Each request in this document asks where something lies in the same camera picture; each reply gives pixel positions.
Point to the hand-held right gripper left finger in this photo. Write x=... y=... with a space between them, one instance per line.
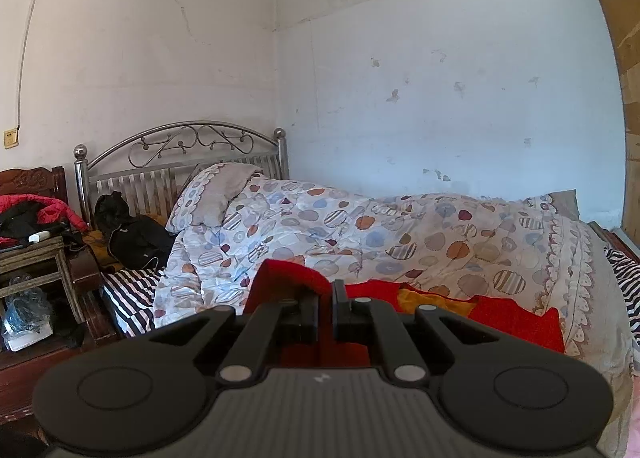
x=305 y=318

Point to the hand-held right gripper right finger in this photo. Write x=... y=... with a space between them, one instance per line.
x=350 y=320

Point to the red sweater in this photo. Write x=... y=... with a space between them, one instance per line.
x=510 y=318

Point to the orange garment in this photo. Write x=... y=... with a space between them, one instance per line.
x=435 y=303

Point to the circle-patterned white quilt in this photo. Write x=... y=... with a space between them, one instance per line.
x=400 y=228

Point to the patterned grey pillow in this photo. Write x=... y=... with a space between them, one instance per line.
x=210 y=198

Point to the metal bed headboard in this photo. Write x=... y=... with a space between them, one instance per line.
x=282 y=153

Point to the black white striped bed sheet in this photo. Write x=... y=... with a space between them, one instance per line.
x=130 y=293

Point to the black jacket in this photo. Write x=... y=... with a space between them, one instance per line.
x=135 y=238

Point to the mustard yellow cloth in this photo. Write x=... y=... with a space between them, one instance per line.
x=100 y=248

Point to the plain grey pillow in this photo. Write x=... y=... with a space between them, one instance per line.
x=565 y=203

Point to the red padded jacket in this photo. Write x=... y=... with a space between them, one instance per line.
x=55 y=208

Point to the white handheld device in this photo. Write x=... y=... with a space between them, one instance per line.
x=40 y=237

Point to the clear plastic bag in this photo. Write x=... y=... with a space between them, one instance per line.
x=25 y=318

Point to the small wooden stool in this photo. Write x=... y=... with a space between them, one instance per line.
x=30 y=263

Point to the dark carved wooden bench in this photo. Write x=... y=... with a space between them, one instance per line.
x=30 y=180

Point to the worn wooden board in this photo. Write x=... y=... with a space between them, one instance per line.
x=627 y=13

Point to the yellowed wall socket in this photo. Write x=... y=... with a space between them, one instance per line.
x=10 y=138

